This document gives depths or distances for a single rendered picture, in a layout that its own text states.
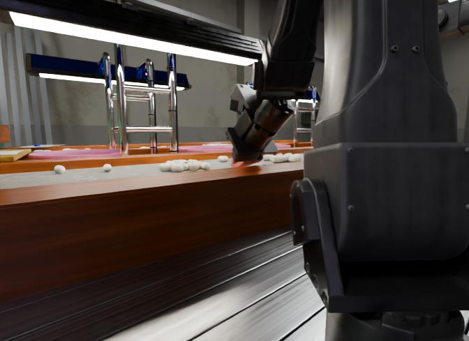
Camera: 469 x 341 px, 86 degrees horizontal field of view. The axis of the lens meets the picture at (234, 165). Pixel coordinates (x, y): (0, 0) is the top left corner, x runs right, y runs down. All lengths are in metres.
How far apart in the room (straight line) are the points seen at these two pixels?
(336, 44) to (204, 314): 0.24
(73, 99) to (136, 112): 0.65
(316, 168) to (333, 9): 0.10
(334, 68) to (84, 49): 3.22
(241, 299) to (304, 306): 0.06
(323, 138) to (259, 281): 0.19
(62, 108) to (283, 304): 3.06
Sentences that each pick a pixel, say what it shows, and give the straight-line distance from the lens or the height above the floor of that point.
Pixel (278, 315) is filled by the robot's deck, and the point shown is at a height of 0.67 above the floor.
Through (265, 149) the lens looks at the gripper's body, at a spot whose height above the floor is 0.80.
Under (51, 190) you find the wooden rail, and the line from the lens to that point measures 0.37.
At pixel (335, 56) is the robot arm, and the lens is 0.18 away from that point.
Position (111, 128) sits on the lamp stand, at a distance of 1.04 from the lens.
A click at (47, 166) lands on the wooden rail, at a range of 0.73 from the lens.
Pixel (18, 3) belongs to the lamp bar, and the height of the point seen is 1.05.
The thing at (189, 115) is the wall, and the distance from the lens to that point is 3.63.
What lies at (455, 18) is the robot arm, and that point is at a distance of 0.77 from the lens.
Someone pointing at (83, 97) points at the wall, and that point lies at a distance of 3.23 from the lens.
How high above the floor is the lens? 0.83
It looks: 8 degrees down
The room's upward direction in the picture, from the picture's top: straight up
